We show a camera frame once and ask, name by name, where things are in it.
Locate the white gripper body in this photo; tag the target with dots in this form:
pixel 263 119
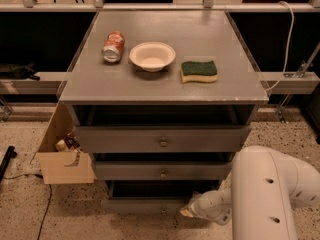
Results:
pixel 204 206

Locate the grey bottom drawer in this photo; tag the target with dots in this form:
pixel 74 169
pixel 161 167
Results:
pixel 152 196

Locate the grey drawer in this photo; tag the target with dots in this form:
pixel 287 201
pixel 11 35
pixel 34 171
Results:
pixel 161 170
pixel 152 196
pixel 153 139

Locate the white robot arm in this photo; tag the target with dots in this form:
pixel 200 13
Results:
pixel 266 185

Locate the grey middle drawer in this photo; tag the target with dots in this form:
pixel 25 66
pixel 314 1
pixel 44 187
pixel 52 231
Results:
pixel 161 170

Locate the grey drawer cabinet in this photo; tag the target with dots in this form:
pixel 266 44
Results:
pixel 123 95

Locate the grey top drawer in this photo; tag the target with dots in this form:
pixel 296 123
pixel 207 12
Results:
pixel 153 139

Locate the green yellow sponge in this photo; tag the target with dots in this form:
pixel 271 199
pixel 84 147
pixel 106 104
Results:
pixel 203 72

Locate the cardboard box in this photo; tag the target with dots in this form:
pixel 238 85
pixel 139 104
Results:
pixel 71 167

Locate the snack packets in box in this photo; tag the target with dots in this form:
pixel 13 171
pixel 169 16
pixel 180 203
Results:
pixel 68 143

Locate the white paper bowl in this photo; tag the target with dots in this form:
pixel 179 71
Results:
pixel 152 56

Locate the orange soda can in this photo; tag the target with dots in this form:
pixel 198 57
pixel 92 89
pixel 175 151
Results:
pixel 113 48

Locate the black bar on floor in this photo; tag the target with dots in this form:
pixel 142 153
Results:
pixel 9 155

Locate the metal frame rail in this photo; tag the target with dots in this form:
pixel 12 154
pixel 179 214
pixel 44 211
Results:
pixel 49 83

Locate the black object on rail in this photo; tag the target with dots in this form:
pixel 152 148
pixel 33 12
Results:
pixel 17 71

